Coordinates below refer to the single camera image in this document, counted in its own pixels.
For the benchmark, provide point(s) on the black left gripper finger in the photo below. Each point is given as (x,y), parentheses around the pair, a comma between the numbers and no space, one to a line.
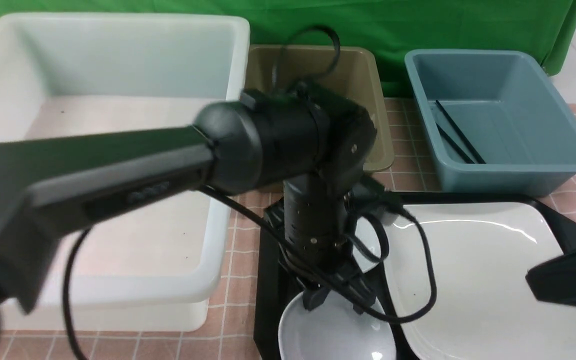
(312,298)
(360,292)

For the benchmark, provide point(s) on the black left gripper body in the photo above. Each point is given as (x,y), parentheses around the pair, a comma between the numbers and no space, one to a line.
(328,266)

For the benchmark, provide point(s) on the small white bowl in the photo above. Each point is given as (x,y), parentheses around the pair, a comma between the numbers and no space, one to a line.
(333,331)
(370,243)

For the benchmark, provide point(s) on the large white square plate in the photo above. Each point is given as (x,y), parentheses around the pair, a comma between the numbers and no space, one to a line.
(484,309)

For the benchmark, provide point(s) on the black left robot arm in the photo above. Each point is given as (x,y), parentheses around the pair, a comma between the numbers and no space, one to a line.
(52,187)

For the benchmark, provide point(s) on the black plastic serving tray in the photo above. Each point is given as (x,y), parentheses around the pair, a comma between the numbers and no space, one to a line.
(404,283)

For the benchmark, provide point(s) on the pink checkered tablecloth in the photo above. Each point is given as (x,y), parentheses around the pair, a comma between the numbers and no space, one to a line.
(227,333)

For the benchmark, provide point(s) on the olive green plastic bin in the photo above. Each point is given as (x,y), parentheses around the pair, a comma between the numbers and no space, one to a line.
(355,78)

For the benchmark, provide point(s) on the blue plastic bin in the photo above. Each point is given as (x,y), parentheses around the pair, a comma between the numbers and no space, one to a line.
(510,111)

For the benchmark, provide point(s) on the green backdrop cloth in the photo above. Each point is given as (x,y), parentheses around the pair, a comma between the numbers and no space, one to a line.
(389,29)

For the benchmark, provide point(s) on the large white plastic tub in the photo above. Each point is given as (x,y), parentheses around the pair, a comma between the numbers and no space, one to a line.
(72,74)

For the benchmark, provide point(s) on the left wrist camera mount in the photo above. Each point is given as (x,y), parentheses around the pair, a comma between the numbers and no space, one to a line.
(370,197)

